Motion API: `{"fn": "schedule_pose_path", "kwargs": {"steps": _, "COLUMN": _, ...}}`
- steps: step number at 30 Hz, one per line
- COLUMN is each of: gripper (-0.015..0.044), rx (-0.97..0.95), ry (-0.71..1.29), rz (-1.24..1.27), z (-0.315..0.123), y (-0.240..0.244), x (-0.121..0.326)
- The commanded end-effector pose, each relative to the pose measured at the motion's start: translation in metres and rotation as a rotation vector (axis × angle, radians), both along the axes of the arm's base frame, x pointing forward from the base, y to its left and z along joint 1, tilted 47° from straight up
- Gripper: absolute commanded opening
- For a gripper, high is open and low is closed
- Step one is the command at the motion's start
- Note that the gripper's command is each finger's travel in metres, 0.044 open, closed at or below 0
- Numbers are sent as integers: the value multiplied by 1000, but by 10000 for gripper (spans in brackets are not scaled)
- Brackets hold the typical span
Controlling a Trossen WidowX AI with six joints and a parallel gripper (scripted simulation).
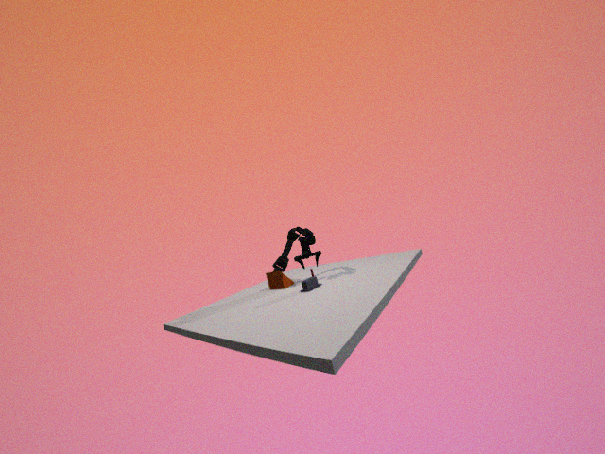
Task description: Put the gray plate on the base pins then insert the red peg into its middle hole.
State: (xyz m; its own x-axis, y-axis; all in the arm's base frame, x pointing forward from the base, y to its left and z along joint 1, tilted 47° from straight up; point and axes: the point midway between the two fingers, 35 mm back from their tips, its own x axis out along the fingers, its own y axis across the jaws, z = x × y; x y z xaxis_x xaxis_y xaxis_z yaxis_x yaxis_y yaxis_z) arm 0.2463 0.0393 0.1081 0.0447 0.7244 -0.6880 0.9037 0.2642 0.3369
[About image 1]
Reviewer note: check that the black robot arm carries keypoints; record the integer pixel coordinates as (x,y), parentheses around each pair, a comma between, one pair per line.
(309,239)

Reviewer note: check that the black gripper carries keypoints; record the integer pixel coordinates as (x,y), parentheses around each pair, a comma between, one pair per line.
(299,258)

